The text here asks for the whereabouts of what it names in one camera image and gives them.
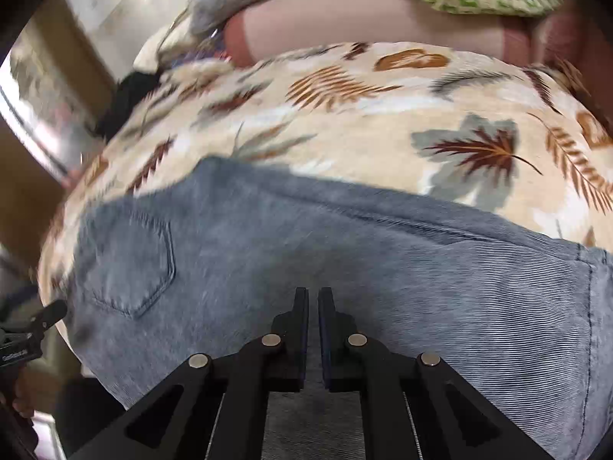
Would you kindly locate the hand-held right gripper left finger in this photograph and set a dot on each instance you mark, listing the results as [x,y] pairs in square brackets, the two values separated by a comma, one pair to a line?
[299,345]

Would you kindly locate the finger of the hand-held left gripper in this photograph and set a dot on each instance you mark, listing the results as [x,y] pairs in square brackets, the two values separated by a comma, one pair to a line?
[50,314]

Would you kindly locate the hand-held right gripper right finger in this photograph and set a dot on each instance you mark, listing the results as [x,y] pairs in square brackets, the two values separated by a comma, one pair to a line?
[328,345]

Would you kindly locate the blue denim pants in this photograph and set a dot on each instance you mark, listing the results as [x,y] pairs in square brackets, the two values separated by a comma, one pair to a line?
[383,268]

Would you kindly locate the person's left hand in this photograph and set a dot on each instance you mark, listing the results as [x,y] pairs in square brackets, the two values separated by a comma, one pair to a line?
[23,400]

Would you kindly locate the wooden door with glass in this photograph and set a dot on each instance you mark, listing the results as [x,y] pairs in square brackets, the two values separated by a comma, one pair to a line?
[43,105]

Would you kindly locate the black cloth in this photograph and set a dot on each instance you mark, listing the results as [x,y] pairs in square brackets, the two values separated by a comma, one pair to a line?
[127,103]

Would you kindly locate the leaf print blanket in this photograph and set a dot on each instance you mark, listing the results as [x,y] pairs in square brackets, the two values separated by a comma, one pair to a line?
[364,115]

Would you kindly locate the white crumpled cloth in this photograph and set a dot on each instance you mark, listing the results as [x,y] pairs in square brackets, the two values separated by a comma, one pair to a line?
[165,45]

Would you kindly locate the reddish brown sofa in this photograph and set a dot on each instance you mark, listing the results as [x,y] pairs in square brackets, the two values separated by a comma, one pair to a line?
[364,21]

